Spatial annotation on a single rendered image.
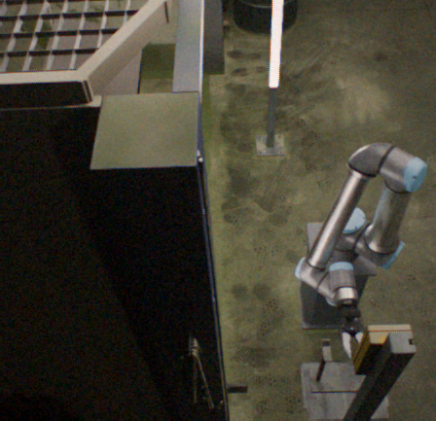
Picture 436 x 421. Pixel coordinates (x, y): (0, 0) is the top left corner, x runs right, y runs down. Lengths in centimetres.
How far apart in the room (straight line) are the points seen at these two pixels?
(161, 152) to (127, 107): 13
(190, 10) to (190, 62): 17
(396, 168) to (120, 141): 126
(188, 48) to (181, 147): 26
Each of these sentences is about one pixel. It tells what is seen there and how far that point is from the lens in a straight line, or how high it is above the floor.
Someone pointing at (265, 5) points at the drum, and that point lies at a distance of 476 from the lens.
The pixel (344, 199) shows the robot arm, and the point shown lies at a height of 129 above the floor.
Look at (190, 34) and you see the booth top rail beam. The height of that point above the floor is 229.
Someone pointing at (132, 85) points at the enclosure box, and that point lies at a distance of 206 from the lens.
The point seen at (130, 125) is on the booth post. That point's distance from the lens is 98.
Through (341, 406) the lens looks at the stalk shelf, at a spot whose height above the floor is 79.
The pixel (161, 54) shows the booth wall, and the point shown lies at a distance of 446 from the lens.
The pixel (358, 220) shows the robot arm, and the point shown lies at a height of 91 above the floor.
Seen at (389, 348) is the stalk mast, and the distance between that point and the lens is 150.
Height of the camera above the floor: 298
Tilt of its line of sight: 54 degrees down
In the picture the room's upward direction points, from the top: 4 degrees counter-clockwise
